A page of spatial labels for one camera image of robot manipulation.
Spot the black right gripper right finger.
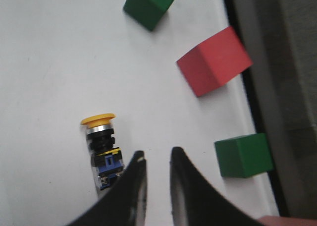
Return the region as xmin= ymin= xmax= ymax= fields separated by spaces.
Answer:
xmin=170 ymin=147 xmax=262 ymax=226

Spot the large pink cube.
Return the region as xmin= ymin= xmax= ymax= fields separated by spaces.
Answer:
xmin=176 ymin=26 xmax=253 ymax=97

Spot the green cube far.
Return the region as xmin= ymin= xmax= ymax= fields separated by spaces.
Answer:
xmin=214 ymin=133 xmax=274 ymax=178

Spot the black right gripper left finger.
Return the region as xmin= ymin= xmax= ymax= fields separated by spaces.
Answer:
xmin=69 ymin=151 xmax=147 ymax=226

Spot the green cube near fingers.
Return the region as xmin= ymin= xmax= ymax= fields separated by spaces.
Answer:
xmin=123 ymin=0 xmax=174 ymax=31

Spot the pink flat block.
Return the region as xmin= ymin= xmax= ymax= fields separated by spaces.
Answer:
xmin=257 ymin=216 xmax=317 ymax=226

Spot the yellow push button switch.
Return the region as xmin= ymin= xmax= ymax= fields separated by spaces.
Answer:
xmin=80 ymin=113 xmax=125 ymax=191

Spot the grey stone counter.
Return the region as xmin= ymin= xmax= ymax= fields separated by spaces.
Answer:
xmin=224 ymin=0 xmax=317 ymax=219

